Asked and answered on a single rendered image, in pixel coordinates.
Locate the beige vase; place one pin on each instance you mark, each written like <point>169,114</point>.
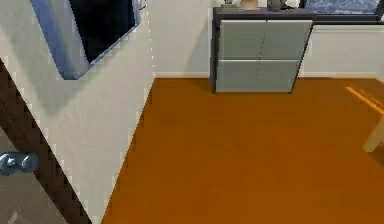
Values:
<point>249,3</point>

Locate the silver door knob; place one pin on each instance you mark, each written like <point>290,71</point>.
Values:
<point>16,162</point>

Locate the blue framed wall picture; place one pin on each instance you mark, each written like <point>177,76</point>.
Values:
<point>100,30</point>

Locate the small green dish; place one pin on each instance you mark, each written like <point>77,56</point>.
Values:
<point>228,4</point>

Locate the grey statuette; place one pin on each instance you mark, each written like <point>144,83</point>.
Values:
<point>276,4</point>

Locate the black sideboard with grey doors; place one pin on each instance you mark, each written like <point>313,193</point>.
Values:
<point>260,56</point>

